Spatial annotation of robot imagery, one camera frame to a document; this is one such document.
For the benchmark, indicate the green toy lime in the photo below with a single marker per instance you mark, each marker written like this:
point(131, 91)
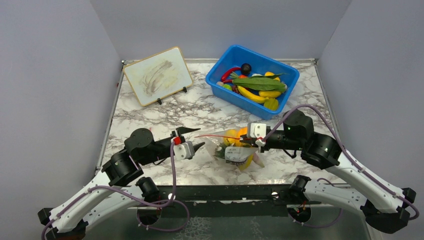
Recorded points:
point(228, 87)

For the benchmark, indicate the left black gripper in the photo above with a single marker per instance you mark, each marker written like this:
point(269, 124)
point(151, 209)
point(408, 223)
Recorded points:
point(182, 131)

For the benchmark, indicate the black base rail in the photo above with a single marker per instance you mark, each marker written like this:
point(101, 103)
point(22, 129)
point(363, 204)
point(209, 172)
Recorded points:
point(213, 201)

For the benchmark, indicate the yellow toy banana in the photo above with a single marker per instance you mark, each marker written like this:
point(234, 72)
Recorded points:
point(259, 98)
point(244, 165)

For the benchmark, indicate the clear orange zip bag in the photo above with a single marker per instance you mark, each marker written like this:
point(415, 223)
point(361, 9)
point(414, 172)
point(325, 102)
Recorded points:
point(233, 155)

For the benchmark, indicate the white drawing board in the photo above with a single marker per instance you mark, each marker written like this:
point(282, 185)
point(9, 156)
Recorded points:
point(158, 76)

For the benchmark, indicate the red toy chili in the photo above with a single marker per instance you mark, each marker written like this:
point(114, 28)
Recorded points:
point(228, 73)

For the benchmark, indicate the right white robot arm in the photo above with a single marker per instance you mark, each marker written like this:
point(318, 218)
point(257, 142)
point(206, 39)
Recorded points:
point(385, 206)

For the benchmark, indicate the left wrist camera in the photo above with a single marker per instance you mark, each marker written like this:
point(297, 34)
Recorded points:
point(182, 149)

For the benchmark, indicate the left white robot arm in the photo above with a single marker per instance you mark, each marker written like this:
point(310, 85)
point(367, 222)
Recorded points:
point(119, 184)

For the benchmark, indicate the blue plastic bin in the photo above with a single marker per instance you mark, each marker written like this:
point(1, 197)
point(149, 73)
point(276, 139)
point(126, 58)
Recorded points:
point(235, 56)

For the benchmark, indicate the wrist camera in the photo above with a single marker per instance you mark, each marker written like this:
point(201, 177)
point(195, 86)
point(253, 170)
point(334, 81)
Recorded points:
point(256, 131)
point(182, 149)

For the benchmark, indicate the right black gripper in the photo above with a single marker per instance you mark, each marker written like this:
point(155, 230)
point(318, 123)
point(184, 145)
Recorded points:
point(253, 141)

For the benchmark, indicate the yellow toy starfruit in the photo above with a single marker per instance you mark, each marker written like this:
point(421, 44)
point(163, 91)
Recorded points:
point(271, 104)

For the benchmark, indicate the small yellow toy fruit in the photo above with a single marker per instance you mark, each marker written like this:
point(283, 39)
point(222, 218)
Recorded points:
point(271, 75)

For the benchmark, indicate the orange toy bell pepper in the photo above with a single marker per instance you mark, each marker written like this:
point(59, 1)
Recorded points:
point(241, 132)

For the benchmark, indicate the red toy grapes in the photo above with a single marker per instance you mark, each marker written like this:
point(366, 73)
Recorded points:
point(235, 89)

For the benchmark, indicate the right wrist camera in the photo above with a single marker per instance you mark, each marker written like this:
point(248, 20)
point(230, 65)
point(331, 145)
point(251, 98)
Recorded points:
point(256, 131)

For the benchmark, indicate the green leafy vegetable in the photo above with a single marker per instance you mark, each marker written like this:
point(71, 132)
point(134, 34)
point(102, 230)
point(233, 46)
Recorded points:
point(260, 83)

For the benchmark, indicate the dark round plum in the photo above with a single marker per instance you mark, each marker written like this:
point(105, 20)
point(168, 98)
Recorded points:
point(245, 69)

